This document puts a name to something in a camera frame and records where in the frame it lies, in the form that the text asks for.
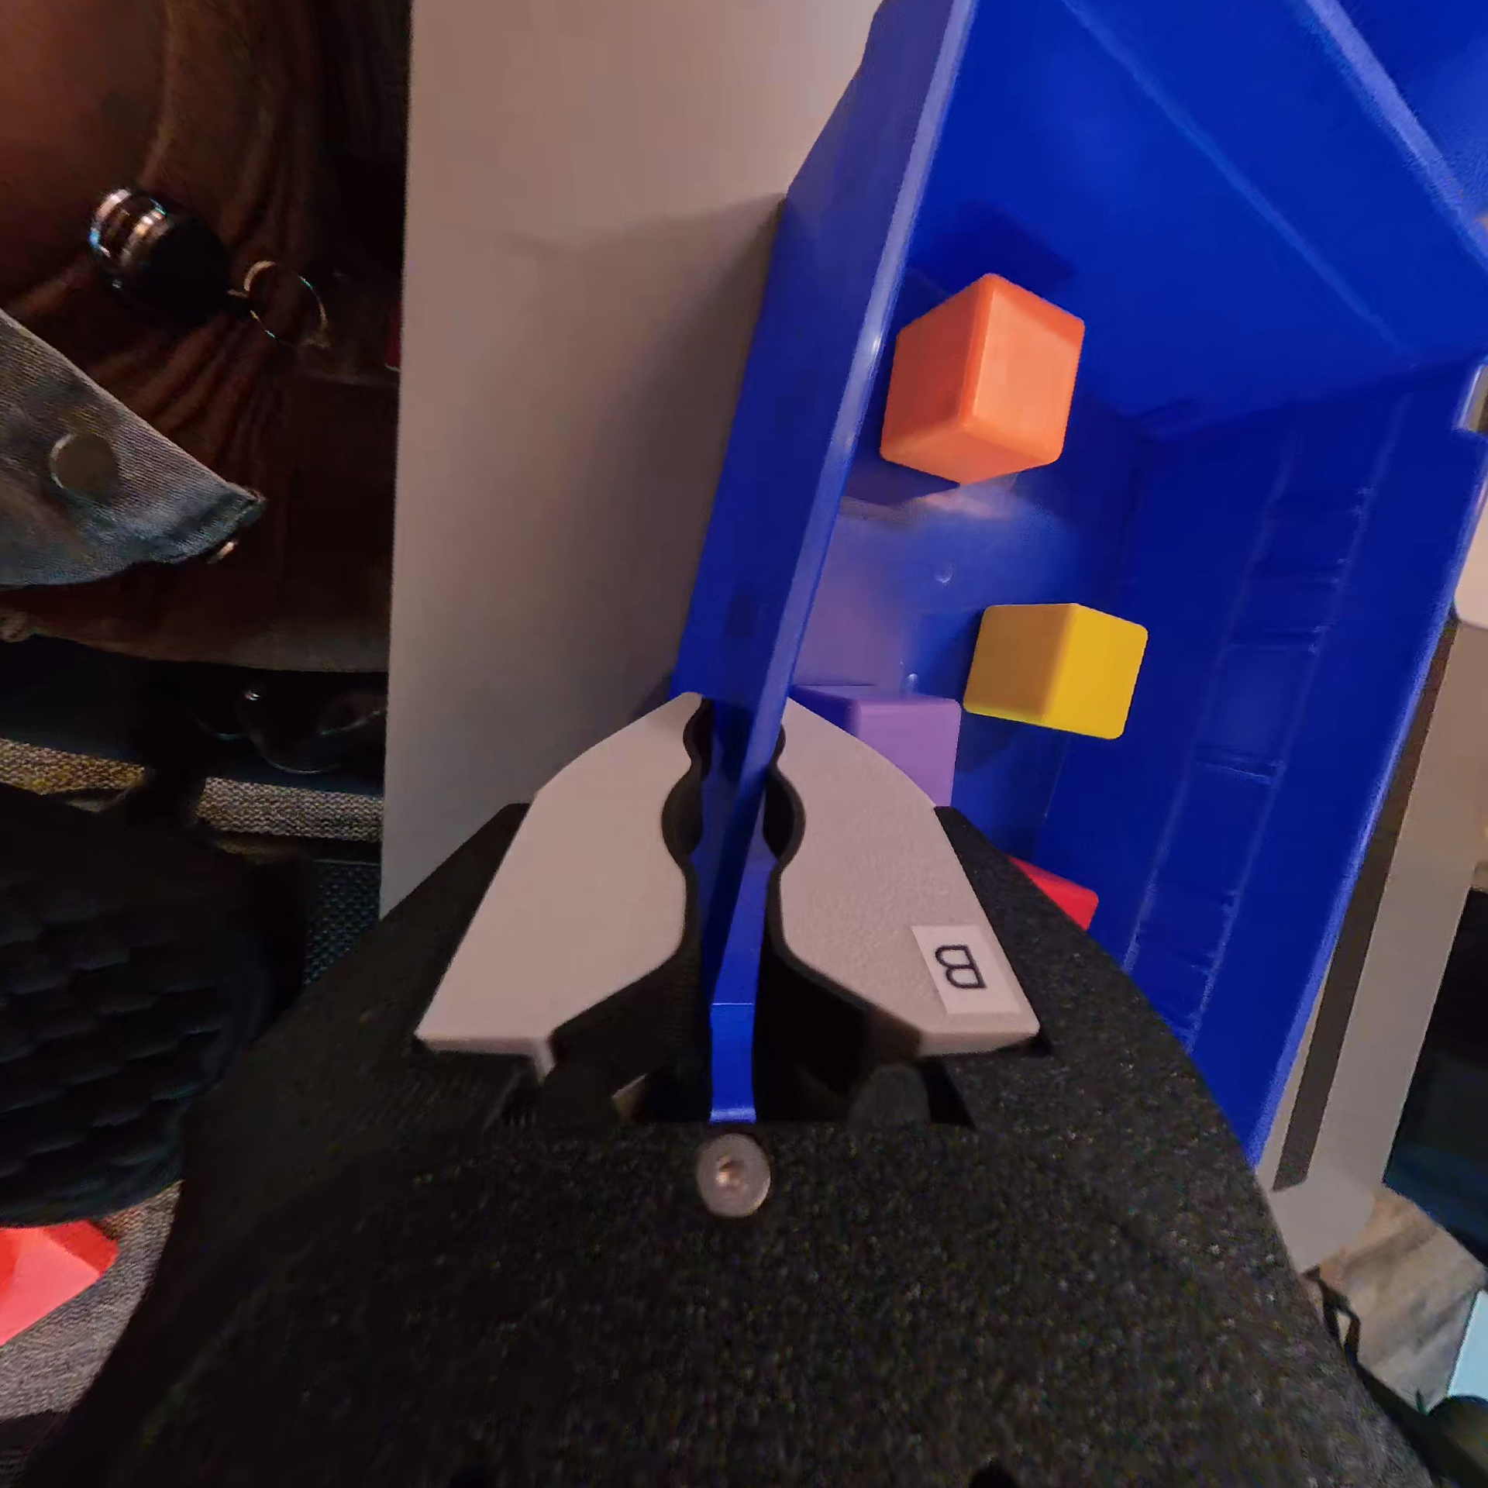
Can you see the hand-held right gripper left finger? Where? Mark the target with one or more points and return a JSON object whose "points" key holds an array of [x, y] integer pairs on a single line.
{"points": [[593, 884]]}

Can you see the denim jacket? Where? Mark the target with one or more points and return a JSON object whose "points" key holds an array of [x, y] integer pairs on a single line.
{"points": [[104, 467]]}

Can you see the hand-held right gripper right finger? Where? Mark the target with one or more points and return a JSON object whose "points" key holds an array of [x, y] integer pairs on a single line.
{"points": [[866, 895]]}

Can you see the black key fob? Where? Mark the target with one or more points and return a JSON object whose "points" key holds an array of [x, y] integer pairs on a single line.
{"points": [[157, 250]]}

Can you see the black mesh chair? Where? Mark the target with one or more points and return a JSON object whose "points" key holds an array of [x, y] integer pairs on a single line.
{"points": [[104, 1000]]}

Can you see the red object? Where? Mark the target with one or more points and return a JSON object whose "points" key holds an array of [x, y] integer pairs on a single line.
{"points": [[46, 1274]]}

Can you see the orange magnetic cube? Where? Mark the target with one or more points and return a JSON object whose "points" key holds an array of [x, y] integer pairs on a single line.
{"points": [[982, 377]]}

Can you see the purple magnetic cube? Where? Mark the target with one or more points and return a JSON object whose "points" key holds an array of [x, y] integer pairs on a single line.
{"points": [[900, 737]]}

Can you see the red magnetic cube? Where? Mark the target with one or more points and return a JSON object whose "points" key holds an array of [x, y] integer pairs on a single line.
{"points": [[1056, 895]]}

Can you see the blue plastic bin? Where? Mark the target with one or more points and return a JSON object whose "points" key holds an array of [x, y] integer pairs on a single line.
{"points": [[1220, 467]]}

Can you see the yellow magnetic cube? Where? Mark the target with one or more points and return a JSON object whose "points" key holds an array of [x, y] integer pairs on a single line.
{"points": [[1053, 670]]}

